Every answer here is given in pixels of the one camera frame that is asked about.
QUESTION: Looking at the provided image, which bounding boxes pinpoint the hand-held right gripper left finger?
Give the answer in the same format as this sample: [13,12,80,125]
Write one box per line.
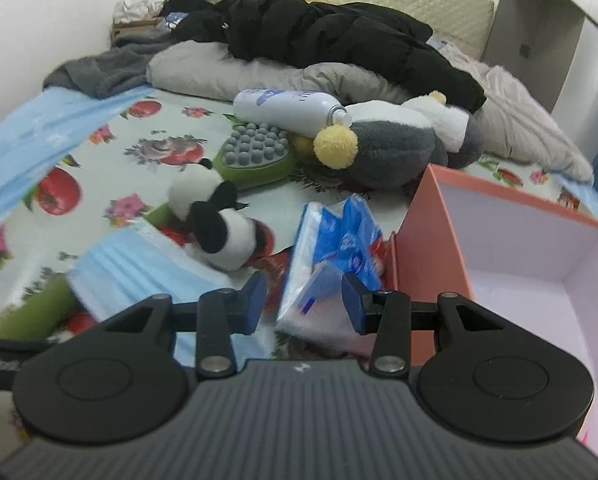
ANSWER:
[99,272,268,380]

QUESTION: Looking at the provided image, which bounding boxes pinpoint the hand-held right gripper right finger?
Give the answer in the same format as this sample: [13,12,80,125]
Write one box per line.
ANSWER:
[341,272,512,380]

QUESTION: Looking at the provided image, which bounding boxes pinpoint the blue white tissue pack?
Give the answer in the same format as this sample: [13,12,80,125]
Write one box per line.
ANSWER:
[275,195,384,356]

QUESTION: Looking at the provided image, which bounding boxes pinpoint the orange cardboard box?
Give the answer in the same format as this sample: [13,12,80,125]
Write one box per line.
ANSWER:
[386,162,598,476]

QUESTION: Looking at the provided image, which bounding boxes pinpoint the panda plush toy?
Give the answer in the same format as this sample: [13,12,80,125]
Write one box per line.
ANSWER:
[168,158,280,272]

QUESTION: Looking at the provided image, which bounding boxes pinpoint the red shiny wrapper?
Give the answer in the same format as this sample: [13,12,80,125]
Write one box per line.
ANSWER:
[244,217,294,273]

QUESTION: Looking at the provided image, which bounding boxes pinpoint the green massage hammer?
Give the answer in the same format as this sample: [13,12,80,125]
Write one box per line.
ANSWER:
[0,122,297,343]

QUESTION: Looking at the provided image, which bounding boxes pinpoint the blue face mask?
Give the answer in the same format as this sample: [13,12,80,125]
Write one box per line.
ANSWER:
[69,220,234,321]

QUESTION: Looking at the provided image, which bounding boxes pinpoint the grey plush toy yellow pompoms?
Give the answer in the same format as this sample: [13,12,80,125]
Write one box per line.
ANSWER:
[289,91,484,191]

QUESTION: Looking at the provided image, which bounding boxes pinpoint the white spray bottle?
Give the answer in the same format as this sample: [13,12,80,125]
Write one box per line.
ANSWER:
[233,88,354,138]

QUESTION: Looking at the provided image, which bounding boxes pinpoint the fruit flower printed tablecloth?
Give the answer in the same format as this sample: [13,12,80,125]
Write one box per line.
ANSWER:
[0,87,594,361]

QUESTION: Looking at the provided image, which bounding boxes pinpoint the light blue bed sheet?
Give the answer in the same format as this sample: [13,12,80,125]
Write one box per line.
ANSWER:
[0,85,154,251]

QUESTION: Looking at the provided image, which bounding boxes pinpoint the black puffer jacket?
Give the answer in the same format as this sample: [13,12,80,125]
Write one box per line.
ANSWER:
[161,0,487,113]

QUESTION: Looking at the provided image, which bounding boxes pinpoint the dark grey fleece blanket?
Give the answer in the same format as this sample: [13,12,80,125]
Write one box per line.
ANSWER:
[43,30,180,98]

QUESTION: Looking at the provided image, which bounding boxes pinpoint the brown cardboard carton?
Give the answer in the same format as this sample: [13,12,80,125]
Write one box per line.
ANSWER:
[110,15,170,46]

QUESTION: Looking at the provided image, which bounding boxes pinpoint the white crumpled cloth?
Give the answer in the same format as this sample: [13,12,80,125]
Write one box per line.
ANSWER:
[114,0,164,23]

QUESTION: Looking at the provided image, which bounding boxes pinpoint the white wardrobe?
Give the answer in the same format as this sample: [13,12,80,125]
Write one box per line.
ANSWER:
[484,0,598,116]

